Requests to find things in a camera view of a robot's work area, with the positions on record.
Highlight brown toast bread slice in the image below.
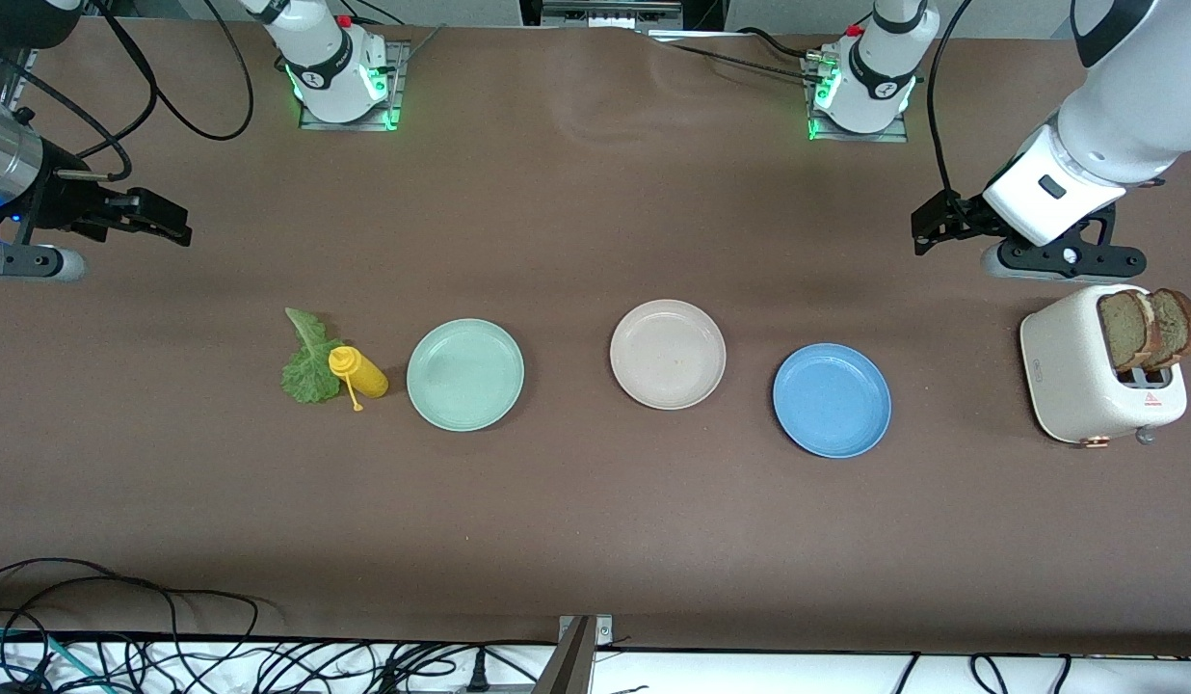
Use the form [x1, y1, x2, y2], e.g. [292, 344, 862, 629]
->
[1097, 289, 1160, 374]
[1147, 287, 1191, 372]

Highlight green lettuce leaf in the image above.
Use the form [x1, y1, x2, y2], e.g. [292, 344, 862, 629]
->
[280, 307, 351, 406]

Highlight yellow mustard squeeze bottle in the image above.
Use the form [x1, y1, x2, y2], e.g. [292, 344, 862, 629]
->
[328, 345, 390, 414]

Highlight blue plate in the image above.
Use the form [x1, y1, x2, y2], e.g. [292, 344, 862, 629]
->
[772, 343, 892, 460]

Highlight beige plate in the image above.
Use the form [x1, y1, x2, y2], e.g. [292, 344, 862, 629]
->
[609, 299, 728, 412]

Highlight mint green plate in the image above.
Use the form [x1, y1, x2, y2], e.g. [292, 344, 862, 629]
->
[406, 318, 526, 433]

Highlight cream white toaster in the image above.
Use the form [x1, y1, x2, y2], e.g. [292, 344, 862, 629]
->
[1019, 282, 1189, 449]

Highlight grey metal equipment box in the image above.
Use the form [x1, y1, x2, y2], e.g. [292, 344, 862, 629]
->
[541, 0, 685, 32]

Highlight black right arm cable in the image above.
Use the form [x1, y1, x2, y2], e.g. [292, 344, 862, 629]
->
[17, 0, 255, 184]

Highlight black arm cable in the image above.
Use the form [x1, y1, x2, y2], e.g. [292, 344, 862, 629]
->
[17, 0, 255, 184]
[928, 0, 977, 227]

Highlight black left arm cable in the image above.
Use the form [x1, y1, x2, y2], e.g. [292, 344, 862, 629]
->
[928, 0, 977, 227]

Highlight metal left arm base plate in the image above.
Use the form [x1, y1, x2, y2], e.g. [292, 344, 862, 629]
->
[806, 53, 913, 144]

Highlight black braided table cable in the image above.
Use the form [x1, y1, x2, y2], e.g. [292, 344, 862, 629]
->
[648, 27, 833, 83]

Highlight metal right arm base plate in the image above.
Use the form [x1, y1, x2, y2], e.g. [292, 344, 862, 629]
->
[299, 40, 409, 132]

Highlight teal floor cable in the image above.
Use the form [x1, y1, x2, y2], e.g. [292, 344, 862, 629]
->
[0, 627, 110, 694]

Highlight grey metal bracket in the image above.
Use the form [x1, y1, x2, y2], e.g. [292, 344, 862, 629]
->
[533, 614, 616, 694]

